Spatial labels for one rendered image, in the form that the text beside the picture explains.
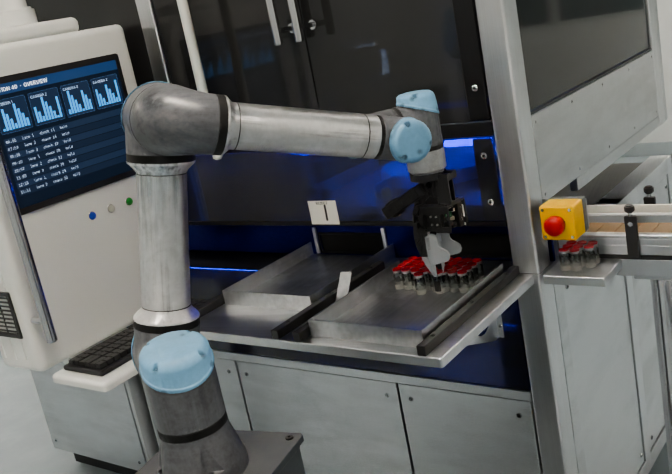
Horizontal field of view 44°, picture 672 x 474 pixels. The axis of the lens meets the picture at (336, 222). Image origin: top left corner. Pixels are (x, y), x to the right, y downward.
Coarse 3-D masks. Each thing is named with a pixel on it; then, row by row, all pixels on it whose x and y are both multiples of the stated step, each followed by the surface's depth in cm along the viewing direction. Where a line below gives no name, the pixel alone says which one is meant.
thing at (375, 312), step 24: (360, 288) 178; (384, 288) 183; (480, 288) 166; (336, 312) 171; (360, 312) 172; (384, 312) 169; (408, 312) 167; (432, 312) 164; (336, 336) 161; (360, 336) 157; (384, 336) 154; (408, 336) 151
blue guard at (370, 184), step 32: (224, 160) 216; (256, 160) 210; (288, 160) 204; (320, 160) 198; (352, 160) 192; (384, 160) 187; (448, 160) 178; (480, 160) 173; (192, 192) 227; (224, 192) 220; (256, 192) 213; (288, 192) 207; (320, 192) 201; (352, 192) 195; (384, 192) 190; (480, 192) 175
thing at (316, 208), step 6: (312, 204) 203; (318, 204) 202; (324, 204) 201; (330, 204) 200; (312, 210) 204; (318, 210) 203; (330, 210) 201; (336, 210) 200; (312, 216) 205; (318, 216) 203; (324, 216) 202; (330, 216) 201; (336, 216) 200; (312, 222) 205; (318, 222) 204; (324, 222) 203; (330, 222) 202; (336, 222) 201
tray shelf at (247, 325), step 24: (504, 264) 184; (504, 288) 170; (528, 288) 173; (216, 312) 190; (240, 312) 187; (264, 312) 184; (288, 312) 181; (480, 312) 160; (216, 336) 177; (240, 336) 173; (264, 336) 170; (288, 336) 167; (312, 336) 165; (456, 336) 152; (384, 360) 152; (408, 360) 148; (432, 360) 145
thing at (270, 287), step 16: (288, 256) 211; (304, 256) 216; (320, 256) 216; (336, 256) 213; (352, 256) 210; (368, 256) 208; (384, 256) 200; (256, 272) 202; (272, 272) 206; (288, 272) 208; (304, 272) 205; (320, 272) 203; (336, 272) 200; (352, 272) 190; (240, 288) 197; (256, 288) 200; (272, 288) 198; (288, 288) 196; (304, 288) 194; (320, 288) 191; (240, 304) 191; (256, 304) 188; (272, 304) 185; (288, 304) 182; (304, 304) 179
